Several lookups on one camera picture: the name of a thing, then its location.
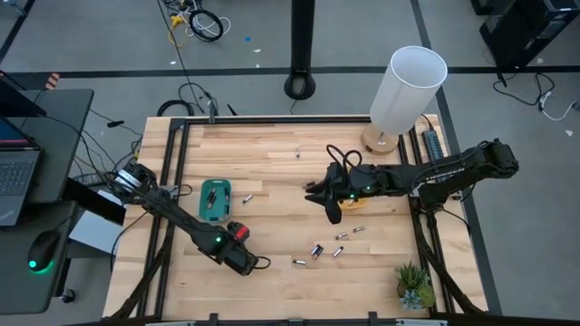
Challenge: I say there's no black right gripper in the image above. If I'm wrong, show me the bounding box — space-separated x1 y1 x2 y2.
305 161 353 226

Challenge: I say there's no yellow plastic bin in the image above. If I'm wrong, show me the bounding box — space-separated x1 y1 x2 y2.
338 197 367 211

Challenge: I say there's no green plastic bin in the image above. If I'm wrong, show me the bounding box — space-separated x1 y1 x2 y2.
198 178 233 224

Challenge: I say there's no grey power strip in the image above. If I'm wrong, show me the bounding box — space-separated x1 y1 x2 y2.
421 129 448 164

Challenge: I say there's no small green succulent plant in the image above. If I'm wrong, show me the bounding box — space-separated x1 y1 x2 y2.
393 261 438 312

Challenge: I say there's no white shade table lamp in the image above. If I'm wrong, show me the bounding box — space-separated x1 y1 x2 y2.
361 44 449 157

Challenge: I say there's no light grey box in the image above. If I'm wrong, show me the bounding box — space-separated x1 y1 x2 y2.
67 210 120 257

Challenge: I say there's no black controller box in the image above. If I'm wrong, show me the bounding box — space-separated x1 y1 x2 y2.
62 177 128 226

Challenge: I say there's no black computer mouse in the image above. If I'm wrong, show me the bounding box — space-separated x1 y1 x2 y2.
26 229 62 273

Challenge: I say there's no black side desk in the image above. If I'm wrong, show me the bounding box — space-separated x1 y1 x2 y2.
0 88 95 316

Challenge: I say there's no dark grey laptop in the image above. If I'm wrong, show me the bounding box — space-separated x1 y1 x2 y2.
0 116 43 227

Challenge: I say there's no black equipment cabinet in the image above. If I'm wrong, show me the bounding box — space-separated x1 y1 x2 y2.
470 0 580 70

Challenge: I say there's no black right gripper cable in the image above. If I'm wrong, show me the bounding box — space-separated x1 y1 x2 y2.
325 143 363 169

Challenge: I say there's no black pole with ring base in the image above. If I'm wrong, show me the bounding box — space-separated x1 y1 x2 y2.
284 0 317 101

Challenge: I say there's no black floor cable loop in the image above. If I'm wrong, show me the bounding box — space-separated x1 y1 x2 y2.
156 99 196 118

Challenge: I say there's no coiled black cable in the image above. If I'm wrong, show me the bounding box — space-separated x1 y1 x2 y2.
188 8 225 43

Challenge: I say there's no white floor cable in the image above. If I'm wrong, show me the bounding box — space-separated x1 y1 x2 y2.
538 90 577 122

